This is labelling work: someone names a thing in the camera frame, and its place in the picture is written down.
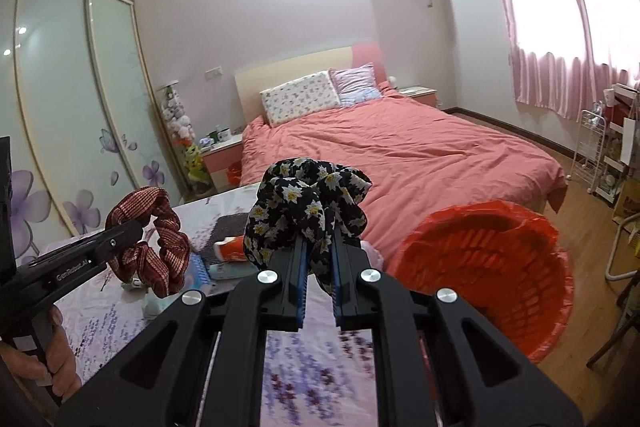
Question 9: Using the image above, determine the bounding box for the pale green small item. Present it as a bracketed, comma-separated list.
[122, 281, 177, 319]

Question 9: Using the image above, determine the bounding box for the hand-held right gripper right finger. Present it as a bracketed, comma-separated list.
[330, 232, 586, 427]

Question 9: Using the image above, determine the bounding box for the person's left hand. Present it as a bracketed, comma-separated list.
[0, 307, 83, 400]

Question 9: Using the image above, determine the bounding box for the pink and white nightstand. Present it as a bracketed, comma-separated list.
[200, 134, 246, 194]
[399, 85, 440, 109]

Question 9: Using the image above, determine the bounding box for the white chair frame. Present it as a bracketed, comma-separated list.
[604, 211, 640, 283]

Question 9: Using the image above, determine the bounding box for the hanging column of plush toys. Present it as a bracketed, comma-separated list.
[158, 81, 213, 198]

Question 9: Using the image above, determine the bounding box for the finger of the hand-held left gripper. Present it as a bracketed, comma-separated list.
[75, 219, 146, 269]

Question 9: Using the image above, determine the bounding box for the bed with pink duvet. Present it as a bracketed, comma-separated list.
[240, 94, 568, 258]

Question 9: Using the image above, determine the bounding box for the pink blossom tablecloth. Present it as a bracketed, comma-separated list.
[30, 182, 382, 427]

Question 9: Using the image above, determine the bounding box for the glass sliding-door wardrobe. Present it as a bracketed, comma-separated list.
[0, 0, 184, 268]

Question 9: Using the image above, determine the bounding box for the orange basket with red bag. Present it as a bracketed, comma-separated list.
[387, 202, 576, 365]

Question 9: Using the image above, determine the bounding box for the white floral pillow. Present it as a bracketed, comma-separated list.
[259, 71, 342, 128]

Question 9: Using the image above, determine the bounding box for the orange and white tube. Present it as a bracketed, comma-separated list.
[214, 234, 252, 264]

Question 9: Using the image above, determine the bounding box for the white wire rack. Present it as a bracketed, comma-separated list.
[570, 109, 609, 196]

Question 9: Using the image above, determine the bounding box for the light blue flat packet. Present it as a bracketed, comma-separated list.
[207, 261, 262, 281]

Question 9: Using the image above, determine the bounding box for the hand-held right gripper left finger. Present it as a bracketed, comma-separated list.
[54, 234, 309, 427]

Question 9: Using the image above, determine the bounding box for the black floral scrunchie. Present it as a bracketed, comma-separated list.
[242, 158, 374, 308]

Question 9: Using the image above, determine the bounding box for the pink curtain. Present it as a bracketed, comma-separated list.
[470, 0, 640, 120]

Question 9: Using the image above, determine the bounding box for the beige and pink headboard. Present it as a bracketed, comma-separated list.
[234, 43, 388, 124]

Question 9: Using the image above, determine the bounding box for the pink striped ruffled pillow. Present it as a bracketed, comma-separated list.
[329, 62, 384, 108]

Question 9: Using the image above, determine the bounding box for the blue comb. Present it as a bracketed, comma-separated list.
[187, 254, 212, 294]

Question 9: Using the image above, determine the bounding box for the red-brown striped scrunchie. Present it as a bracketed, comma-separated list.
[104, 187, 192, 299]

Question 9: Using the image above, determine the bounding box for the white shelf cart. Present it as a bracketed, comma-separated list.
[597, 83, 640, 208]

